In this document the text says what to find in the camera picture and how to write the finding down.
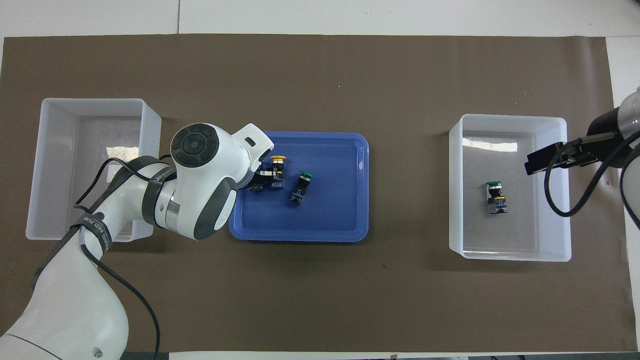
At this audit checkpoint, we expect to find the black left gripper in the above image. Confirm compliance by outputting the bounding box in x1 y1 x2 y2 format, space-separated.
239 159 275 190

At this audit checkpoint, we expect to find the yellow push button blue base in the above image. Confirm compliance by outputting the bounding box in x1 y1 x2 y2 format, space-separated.
269 155 287 190

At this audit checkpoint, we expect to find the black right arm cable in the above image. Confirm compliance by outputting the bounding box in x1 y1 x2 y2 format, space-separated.
544 129 640 231

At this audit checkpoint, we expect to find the green push button yellow ring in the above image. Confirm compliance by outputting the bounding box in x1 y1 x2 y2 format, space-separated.
485 181 507 215

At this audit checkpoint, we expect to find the translucent white plastic box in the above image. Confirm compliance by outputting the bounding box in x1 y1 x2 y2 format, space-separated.
25 97 162 243
448 113 572 262

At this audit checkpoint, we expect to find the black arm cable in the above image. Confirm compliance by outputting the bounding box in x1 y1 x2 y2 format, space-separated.
74 156 162 360
544 129 640 231

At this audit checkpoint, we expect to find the brown paper table mat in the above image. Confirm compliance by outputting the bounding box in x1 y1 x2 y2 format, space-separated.
0 34 639 353

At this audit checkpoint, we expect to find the blue plastic tray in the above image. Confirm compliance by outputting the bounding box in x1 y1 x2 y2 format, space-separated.
229 131 370 243

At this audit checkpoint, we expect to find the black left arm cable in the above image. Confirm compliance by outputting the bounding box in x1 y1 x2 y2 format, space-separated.
74 156 162 360

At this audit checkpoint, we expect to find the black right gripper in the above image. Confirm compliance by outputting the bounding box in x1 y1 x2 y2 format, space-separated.
525 131 617 176

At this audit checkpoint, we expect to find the green push button black body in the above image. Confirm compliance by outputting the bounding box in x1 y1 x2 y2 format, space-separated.
288 170 316 206

